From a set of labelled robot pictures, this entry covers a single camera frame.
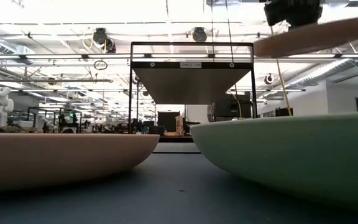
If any cream tan plate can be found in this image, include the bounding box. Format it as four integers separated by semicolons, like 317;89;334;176
253;16;358;59

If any large green plate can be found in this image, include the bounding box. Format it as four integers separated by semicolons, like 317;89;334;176
190;111;358;215

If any large pink plate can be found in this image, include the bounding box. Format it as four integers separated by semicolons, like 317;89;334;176
0;133;160;194

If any black monitor cabinet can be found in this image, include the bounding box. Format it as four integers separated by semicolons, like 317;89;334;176
213;99;252;119

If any printed cardboard box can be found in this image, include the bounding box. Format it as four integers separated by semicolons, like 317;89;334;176
175;115;185;136

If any black background box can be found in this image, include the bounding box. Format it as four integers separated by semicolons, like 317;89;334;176
157;111;181;132

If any hanging yellow cable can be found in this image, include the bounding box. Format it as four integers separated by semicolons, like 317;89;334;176
270;26;293;117

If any black metal frame shelf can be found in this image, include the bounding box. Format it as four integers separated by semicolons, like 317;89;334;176
128;41;259;154

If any hanging black cable ring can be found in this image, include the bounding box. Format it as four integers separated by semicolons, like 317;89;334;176
93;60;109;71

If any black frame workstation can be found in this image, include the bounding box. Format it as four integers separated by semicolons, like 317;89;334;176
26;106;83;134

